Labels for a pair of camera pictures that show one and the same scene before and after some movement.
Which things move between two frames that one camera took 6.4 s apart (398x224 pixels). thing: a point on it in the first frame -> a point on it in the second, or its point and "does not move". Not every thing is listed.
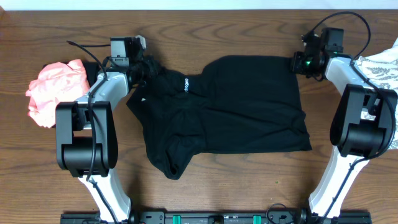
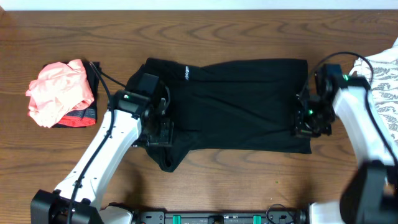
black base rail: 217,218 does not move
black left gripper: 149,70 -> 162,132
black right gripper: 297,62 -> 302,123
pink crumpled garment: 56,83 does not move
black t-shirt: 234,104 does not move
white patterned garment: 382,71 does not move
